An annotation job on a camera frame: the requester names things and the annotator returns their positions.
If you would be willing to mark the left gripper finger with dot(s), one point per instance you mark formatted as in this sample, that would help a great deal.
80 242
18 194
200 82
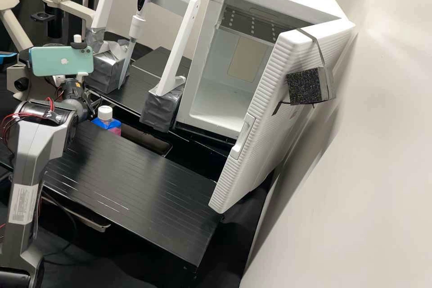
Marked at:
7 58

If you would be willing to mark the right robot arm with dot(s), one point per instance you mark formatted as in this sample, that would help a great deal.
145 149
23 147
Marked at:
30 153

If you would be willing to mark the grey taped block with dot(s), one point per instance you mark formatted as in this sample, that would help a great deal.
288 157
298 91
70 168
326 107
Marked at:
158 112
108 72

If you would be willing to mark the white-capped bottle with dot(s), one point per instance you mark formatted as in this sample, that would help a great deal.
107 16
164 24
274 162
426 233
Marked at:
105 122

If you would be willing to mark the white pipette stand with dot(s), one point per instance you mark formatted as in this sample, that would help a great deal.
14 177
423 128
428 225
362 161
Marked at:
172 1

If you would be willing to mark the incubator door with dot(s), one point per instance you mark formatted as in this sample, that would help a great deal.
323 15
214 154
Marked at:
263 116

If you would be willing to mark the right wrist camera phone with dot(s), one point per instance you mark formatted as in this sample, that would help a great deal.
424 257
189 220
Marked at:
60 60

